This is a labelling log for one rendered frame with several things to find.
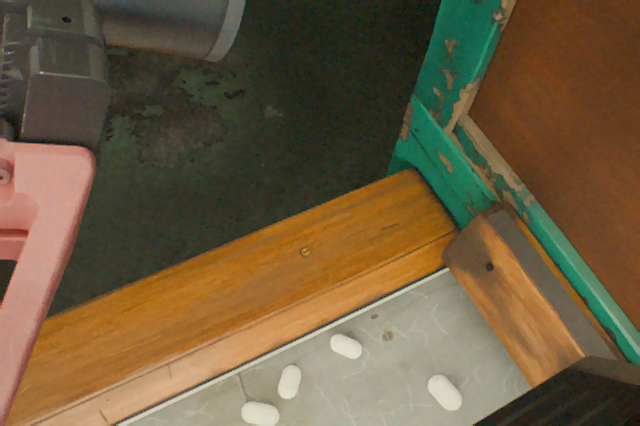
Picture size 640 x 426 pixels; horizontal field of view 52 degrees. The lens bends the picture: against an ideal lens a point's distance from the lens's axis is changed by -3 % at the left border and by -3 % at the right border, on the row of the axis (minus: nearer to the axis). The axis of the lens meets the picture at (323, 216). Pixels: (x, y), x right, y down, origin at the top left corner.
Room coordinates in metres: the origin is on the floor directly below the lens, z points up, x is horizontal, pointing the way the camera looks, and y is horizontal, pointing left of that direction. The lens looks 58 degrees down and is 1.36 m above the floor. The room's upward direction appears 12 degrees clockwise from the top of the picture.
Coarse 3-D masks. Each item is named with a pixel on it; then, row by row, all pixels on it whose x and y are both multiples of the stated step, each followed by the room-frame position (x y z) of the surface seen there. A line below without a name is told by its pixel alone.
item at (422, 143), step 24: (408, 120) 0.49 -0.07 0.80; (432, 120) 0.47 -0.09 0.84; (408, 144) 0.49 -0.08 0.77; (432, 144) 0.46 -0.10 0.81; (408, 168) 0.47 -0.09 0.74; (432, 168) 0.45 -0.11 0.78; (456, 168) 0.43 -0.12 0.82; (456, 192) 0.42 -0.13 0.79; (480, 192) 0.40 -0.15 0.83; (456, 216) 0.41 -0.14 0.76
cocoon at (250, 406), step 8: (248, 408) 0.16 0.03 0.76; (256, 408) 0.16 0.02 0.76; (264, 408) 0.16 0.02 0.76; (272, 408) 0.17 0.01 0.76; (248, 416) 0.15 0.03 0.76; (256, 416) 0.16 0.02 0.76; (264, 416) 0.16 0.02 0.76; (272, 416) 0.16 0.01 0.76; (264, 424) 0.15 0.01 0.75; (272, 424) 0.15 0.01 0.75
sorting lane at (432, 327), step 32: (416, 288) 0.32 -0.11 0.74; (448, 288) 0.33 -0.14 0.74; (352, 320) 0.27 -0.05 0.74; (384, 320) 0.28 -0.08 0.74; (416, 320) 0.29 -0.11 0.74; (448, 320) 0.30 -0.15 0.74; (480, 320) 0.30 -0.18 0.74; (288, 352) 0.23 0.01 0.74; (320, 352) 0.23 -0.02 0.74; (384, 352) 0.25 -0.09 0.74; (416, 352) 0.25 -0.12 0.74; (448, 352) 0.26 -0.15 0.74; (480, 352) 0.27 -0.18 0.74; (224, 384) 0.18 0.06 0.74; (256, 384) 0.19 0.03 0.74; (320, 384) 0.20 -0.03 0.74; (352, 384) 0.21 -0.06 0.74; (384, 384) 0.22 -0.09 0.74; (416, 384) 0.22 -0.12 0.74; (480, 384) 0.23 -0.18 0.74; (512, 384) 0.24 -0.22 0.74; (160, 416) 0.14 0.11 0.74; (192, 416) 0.15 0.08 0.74; (224, 416) 0.15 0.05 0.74; (288, 416) 0.17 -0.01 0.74; (320, 416) 0.17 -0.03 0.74; (352, 416) 0.18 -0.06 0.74; (384, 416) 0.18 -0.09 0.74; (416, 416) 0.19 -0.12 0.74; (448, 416) 0.20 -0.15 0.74; (480, 416) 0.20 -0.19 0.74
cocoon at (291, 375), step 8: (288, 368) 0.21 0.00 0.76; (296, 368) 0.21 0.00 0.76; (288, 376) 0.20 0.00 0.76; (296, 376) 0.20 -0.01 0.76; (280, 384) 0.19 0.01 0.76; (288, 384) 0.19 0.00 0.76; (296, 384) 0.19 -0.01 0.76; (280, 392) 0.18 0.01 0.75; (288, 392) 0.18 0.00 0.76; (296, 392) 0.19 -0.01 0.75
